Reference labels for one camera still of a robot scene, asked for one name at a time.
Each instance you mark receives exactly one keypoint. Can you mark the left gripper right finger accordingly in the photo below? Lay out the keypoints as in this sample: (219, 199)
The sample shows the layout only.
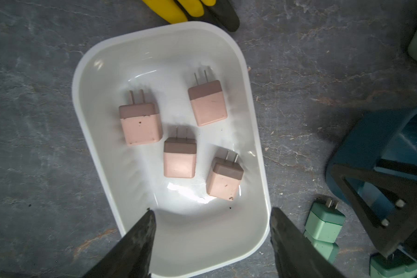
(295, 257)

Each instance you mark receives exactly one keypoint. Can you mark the yellow black work glove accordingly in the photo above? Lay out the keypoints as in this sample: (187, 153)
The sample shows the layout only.
(216, 12)

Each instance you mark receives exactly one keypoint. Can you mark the green plug right inner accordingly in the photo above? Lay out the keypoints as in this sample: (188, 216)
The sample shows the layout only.
(397, 265)

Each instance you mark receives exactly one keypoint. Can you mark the pink plug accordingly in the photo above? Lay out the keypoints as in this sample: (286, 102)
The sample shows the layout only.
(208, 102)
(179, 157)
(141, 122)
(224, 178)

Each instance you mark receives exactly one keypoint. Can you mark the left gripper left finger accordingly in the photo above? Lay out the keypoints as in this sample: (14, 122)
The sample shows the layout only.
(131, 256)

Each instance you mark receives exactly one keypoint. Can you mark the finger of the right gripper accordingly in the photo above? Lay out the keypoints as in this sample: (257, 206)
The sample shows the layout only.
(385, 204)

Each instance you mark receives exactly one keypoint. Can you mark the green plug lower left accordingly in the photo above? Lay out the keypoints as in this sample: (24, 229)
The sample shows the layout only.
(328, 250)

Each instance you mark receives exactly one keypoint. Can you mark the pink plug front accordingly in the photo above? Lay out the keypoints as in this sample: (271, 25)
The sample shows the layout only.
(179, 157)

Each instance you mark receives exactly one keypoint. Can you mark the white plastic bin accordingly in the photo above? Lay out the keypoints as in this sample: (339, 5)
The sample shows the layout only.
(195, 233)

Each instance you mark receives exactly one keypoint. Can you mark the teal plastic bin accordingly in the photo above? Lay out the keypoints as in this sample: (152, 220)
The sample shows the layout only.
(381, 134)

